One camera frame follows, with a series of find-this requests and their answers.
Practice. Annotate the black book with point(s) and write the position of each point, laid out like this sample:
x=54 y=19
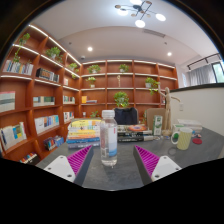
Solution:
x=133 y=136

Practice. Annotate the window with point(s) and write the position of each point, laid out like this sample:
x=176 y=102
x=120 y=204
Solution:
x=218 y=71

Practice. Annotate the white wall socket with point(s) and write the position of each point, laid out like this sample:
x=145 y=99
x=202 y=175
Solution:
x=181 y=106

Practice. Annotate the clear plastic water bottle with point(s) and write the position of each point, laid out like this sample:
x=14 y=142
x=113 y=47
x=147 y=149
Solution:
x=108 y=140

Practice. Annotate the grey book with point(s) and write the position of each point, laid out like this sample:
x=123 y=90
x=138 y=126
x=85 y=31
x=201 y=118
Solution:
x=83 y=145

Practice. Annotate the yellow and white book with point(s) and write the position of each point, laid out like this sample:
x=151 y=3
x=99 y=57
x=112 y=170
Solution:
x=85 y=123

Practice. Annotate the tan chair back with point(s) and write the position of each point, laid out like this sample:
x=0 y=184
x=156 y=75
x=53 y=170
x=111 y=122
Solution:
x=151 y=115

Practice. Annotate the yellow striped white mug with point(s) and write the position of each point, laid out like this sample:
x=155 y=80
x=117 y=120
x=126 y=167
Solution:
x=185 y=138

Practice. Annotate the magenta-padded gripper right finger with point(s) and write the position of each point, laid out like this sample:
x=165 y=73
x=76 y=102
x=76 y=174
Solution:
x=165 y=166

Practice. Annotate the black office chair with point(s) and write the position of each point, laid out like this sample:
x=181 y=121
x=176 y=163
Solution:
x=126 y=116

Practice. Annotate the flat round red coaster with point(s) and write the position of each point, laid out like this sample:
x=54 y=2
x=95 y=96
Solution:
x=197 y=141

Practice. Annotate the green and white drink carton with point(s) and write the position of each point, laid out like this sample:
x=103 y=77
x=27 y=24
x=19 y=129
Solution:
x=157 y=126

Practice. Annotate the long white box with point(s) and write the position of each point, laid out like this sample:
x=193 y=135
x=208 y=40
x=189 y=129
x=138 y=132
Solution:
x=190 y=124

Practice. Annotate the wooden shelf unit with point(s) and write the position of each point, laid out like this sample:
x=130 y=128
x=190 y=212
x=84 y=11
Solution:
x=50 y=90

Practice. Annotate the grey window curtain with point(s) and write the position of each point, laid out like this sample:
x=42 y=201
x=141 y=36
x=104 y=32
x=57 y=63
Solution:
x=200 y=75

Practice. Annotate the ceiling air vent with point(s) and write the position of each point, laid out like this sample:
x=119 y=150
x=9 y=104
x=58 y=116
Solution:
x=154 y=32

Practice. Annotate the blue book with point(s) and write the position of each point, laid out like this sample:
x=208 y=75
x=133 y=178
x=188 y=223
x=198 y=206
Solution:
x=82 y=140

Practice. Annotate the small green and white box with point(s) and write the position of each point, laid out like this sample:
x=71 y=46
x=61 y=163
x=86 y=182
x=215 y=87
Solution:
x=176 y=126

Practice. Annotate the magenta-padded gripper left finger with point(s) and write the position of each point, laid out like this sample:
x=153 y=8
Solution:
x=60 y=166

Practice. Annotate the recessed ceiling light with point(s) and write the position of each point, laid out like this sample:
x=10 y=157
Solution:
x=169 y=53
x=90 y=49

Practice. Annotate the wooden artist mannequin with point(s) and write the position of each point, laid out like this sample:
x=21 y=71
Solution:
x=167 y=110

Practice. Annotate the branched ceiling lamp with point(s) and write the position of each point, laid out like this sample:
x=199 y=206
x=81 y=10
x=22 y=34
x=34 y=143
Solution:
x=140 y=11

